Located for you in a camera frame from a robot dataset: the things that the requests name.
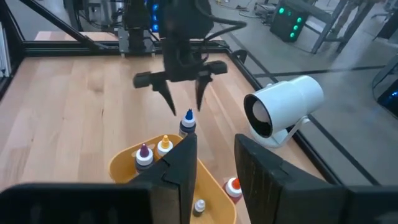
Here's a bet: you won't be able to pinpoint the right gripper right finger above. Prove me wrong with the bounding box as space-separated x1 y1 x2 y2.
234 134 398 224

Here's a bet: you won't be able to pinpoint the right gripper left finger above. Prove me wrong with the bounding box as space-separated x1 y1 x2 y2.
0 133 198 224

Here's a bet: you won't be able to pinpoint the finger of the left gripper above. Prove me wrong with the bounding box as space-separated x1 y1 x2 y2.
133 71 177 116
195 60 228 111

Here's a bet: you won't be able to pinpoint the small white-capped dropper bottle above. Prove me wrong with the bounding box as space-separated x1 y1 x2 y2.
192 198 206 218

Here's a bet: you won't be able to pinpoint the red-capped food coloring bottle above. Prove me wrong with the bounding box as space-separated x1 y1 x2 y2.
222 177 244 205

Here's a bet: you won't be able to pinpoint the blue-capped food coloring bottle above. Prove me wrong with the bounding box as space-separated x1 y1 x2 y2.
178 108 197 139

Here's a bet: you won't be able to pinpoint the yellow-capped food coloring bottle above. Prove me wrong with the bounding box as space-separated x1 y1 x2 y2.
156 134 174 158

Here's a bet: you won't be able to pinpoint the purple-capped food coloring bottle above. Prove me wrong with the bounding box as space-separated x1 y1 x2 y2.
134 142 155 174

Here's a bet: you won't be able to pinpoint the yellow plastic bin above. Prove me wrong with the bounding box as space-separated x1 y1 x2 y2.
108 134 238 224

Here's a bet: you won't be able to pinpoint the black device with blue light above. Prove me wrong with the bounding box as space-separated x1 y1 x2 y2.
144 0 164 34

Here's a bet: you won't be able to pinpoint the black box with green lights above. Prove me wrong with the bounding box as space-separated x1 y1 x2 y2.
269 0 308 43

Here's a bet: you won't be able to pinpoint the grey metal table legs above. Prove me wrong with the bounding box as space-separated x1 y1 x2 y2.
310 0 377 55

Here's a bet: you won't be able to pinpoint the black computer case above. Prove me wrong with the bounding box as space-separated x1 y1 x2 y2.
371 54 398 118

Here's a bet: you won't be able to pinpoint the silver aluminium extrusion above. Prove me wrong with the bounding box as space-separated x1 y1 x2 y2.
0 21 12 78

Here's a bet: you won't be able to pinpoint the black frame clamp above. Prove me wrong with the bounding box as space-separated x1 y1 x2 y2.
231 49 249 65

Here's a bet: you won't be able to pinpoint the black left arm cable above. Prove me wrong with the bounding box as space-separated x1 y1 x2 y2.
195 0 248 43

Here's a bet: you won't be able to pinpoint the white cylinder camera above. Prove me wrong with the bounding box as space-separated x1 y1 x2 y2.
243 75 325 149

